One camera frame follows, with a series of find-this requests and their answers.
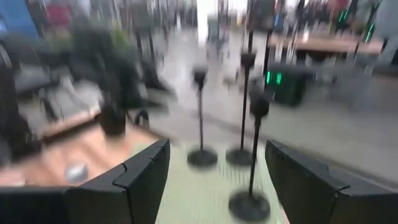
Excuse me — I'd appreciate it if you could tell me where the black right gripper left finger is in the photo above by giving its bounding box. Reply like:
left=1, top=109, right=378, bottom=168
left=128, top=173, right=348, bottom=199
left=63, top=138, right=171, bottom=224

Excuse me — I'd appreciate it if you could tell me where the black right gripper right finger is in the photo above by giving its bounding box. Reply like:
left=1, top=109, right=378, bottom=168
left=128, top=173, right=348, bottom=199
left=265, top=139, right=398, bottom=224

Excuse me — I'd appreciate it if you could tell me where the black candlestick holder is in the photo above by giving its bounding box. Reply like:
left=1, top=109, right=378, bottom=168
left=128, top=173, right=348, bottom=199
left=225, top=49, right=258, bottom=167
left=186, top=63, right=219, bottom=169
left=228, top=85, right=272, bottom=222

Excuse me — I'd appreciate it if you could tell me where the green perforated metal shelf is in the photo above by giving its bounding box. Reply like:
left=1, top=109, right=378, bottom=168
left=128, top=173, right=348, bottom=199
left=130, top=139, right=289, bottom=224

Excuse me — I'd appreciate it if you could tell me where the black computer with green lights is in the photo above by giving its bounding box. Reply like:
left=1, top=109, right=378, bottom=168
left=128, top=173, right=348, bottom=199
left=264, top=62, right=310, bottom=107

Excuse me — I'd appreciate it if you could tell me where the green leafy artificial plant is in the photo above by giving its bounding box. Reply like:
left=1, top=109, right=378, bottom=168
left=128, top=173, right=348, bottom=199
left=70, top=18, right=142, bottom=110

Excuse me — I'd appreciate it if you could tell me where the wooden background table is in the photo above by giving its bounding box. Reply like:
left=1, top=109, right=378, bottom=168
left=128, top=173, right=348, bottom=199
left=269, top=32, right=385, bottom=55

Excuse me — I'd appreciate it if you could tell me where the grey desk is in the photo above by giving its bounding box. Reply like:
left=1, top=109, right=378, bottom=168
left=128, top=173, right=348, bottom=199
left=14, top=63, right=103, bottom=124

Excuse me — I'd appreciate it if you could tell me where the computer monitor with blue screen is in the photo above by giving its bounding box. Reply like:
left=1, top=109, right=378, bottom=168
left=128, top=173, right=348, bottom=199
left=0, top=0, right=40, bottom=40

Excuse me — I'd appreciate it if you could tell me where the small black frame bracket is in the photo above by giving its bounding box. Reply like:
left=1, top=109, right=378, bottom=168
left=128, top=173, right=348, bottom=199
left=133, top=108, right=151, bottom=129

